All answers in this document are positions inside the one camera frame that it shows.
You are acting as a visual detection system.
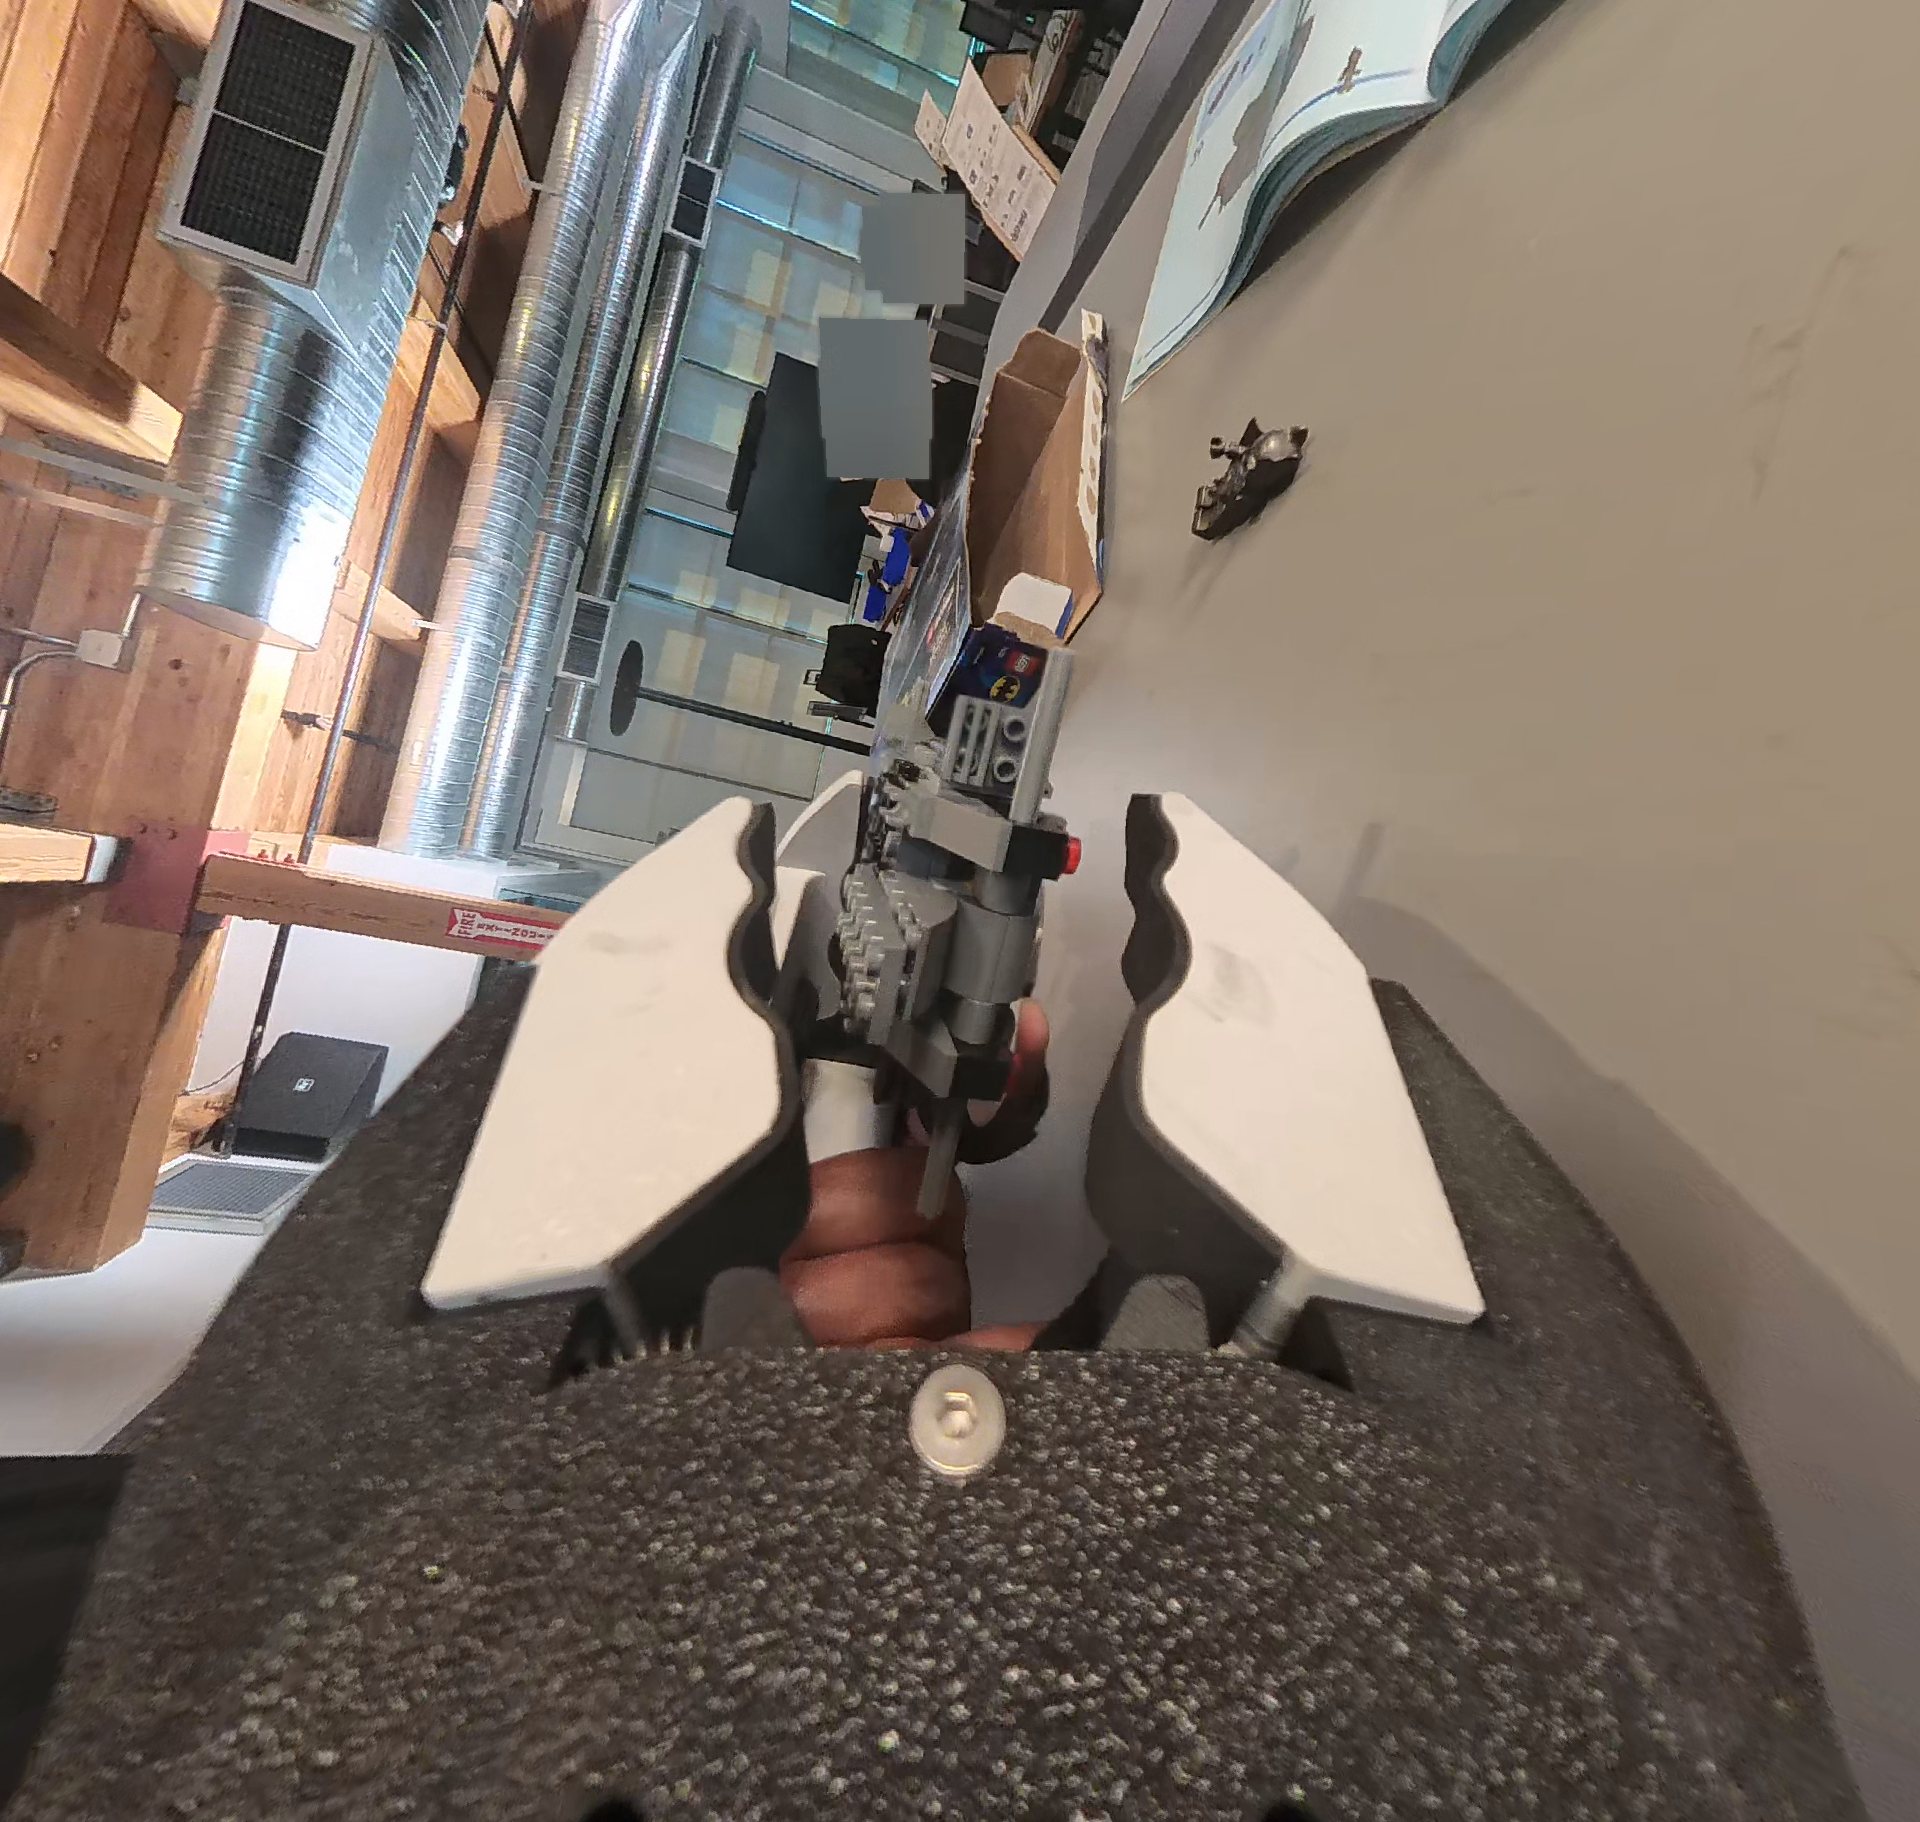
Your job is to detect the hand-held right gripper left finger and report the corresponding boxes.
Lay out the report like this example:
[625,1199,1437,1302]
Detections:
[421,796,813,1348]

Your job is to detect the wooden beam with red bracket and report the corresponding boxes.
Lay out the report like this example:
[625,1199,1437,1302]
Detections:
[0,820,576,958]

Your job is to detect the large spiral metal duct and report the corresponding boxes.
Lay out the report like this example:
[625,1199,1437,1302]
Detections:
[139,0,523,648]

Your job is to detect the grey toy brick model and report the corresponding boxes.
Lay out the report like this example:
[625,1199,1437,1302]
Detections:
[836,642,1090,1210]

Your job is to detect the blue toy set box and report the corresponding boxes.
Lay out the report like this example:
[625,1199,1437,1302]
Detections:
[882,478,1055,747]

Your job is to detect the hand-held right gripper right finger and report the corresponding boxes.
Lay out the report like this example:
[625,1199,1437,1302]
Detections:
[1086,793,1489,1361]

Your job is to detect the floor vent grille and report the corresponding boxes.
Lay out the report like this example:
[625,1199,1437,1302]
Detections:
[147,1154,313,1235]

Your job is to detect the black bag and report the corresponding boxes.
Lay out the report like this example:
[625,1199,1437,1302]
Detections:
[814,621,890,722]

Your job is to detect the thin spiral metal duct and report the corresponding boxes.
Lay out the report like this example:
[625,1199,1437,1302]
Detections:
[577,4,767,602]

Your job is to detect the printed white cardboard box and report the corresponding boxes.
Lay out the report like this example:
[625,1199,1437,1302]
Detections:
[912,55,1064,263]

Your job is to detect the open instruction booklet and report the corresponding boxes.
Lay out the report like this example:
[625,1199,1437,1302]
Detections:
[1121,0,1641,402]

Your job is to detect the metal air vent box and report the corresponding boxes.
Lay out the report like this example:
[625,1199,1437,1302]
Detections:
[157,0,455,288]

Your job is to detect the person's left hand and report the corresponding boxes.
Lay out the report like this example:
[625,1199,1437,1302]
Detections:
[776,1001,1051,1356]

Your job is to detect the black speaker box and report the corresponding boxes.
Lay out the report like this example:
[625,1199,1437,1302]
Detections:
[221,1031,389,1164]

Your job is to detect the black screen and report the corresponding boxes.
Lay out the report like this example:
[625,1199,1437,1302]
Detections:
[725,348,980,602]

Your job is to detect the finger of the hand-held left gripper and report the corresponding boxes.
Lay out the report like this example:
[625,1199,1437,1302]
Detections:
[773,779,872,987]

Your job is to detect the open brown cardboard box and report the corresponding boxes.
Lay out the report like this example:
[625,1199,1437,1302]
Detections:
[965,327,1112,642]

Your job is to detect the black pole stand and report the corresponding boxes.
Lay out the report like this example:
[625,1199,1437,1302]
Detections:
[607,638,874,738]

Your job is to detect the long spiral metal duct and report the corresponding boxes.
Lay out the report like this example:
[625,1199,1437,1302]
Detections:
[378,0,741,864]

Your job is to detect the small dark toy brick model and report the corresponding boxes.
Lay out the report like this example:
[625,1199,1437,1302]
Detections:
[1191,418,1311,546]

